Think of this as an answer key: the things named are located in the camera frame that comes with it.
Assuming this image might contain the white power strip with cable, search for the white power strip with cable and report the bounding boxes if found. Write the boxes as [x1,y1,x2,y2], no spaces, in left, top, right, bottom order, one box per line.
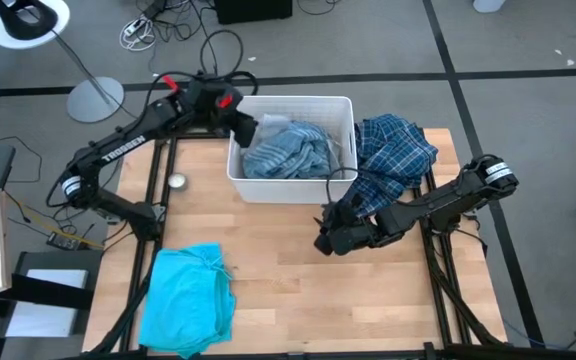
[119,17,158,53]

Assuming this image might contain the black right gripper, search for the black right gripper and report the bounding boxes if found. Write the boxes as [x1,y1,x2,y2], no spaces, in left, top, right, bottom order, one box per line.
[313,199,387,257]

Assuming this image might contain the black aluminium table frame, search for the black aluminium table frame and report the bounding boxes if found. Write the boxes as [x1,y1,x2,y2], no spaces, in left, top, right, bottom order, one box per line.
[82,127,576,360]

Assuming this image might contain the dark blue plaid shirt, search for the dark blue plaid shirt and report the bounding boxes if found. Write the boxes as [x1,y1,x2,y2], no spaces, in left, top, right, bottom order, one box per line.
[340,113,440,219]

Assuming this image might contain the white plastic laundry bin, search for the white plastic laundry bin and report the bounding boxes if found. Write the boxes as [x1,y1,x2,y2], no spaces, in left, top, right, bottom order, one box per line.
[225,94,359,205]

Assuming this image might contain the black coiled cable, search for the black coiled cable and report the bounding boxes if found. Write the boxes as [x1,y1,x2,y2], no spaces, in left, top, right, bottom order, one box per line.
[227,70,260,97]

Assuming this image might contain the turquoise T-shirt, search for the turquoise T-shirt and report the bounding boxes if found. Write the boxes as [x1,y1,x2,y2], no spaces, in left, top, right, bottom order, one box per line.
[138,242,238,360]

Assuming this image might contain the small black electronics box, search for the small black electronics box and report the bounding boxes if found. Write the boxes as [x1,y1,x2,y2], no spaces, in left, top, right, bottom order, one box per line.
[46,232,92,252]

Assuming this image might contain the black and white stool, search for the black and white stool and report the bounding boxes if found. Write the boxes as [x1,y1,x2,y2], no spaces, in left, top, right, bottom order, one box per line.
[0,249,104,360]

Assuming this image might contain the grey floor lamp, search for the grey floor lamp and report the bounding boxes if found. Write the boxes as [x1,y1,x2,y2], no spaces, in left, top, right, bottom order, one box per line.
[0,0,126,124]

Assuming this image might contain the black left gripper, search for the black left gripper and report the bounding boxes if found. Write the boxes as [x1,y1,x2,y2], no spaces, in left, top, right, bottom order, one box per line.
[190,77,259,149]

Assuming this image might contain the white floor object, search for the white floor object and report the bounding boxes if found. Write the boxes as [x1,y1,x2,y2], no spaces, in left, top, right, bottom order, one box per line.
[472,0,508,14]

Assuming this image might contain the light blue striped shirt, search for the light blue striped shirt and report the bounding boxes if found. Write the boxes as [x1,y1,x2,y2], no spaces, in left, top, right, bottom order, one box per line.
[241,119,333,180]

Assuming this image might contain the black power adapter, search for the black power adapter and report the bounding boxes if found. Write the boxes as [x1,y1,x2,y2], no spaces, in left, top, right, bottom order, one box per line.
[141,0,168,20]

